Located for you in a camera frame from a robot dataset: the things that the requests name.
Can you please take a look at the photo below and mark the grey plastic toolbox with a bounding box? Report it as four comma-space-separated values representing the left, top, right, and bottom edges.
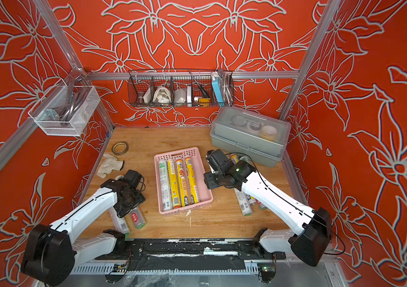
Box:
210, 106, 291, 167

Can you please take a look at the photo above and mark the black wire wall basket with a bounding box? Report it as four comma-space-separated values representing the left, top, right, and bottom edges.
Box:
128, 69, 235, 108

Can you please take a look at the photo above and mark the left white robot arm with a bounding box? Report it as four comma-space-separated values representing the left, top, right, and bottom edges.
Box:
20, 170, 146, 287

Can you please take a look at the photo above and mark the clear plastic wall bin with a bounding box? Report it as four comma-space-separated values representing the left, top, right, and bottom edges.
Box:
28, 84, 100, 137

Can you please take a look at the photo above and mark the pink plastic basket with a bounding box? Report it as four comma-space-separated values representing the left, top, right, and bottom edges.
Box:
154, 147, 213, 216

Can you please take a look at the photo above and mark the tape roll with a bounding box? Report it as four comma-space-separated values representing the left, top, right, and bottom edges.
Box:
111, 141, 129, 155

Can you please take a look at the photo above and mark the black screwdriver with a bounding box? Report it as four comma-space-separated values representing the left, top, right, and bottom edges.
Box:
189, 71, 210, 99

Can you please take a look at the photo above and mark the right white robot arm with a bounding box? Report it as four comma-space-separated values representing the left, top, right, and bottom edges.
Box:
204, 149, 332, 266

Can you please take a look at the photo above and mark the crumpled white cloth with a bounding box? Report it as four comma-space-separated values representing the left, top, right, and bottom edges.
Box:
97, 153, 125, 178

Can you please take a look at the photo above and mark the blue box in wire basket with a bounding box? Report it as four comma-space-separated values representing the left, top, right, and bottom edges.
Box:
211, 72, 225, 107

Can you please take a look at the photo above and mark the yellow wrap roll long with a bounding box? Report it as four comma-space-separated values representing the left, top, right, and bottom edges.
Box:
167, 160, 181, 209

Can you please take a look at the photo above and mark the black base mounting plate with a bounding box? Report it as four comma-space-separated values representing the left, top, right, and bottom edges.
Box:
96, 239, 287, 261

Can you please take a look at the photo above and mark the white green 300 wrap roll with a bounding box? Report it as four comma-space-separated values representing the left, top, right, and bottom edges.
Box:
109, 207, 130, 237

